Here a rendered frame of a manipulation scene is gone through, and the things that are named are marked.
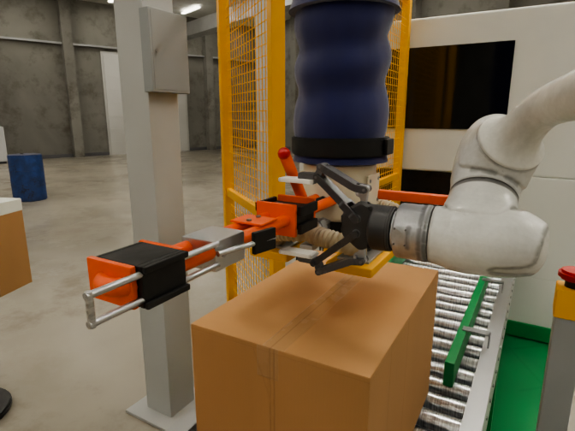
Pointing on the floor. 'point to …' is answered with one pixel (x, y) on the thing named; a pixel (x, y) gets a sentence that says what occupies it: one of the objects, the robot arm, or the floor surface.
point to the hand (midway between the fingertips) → (287, 215)
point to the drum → (27, 176)
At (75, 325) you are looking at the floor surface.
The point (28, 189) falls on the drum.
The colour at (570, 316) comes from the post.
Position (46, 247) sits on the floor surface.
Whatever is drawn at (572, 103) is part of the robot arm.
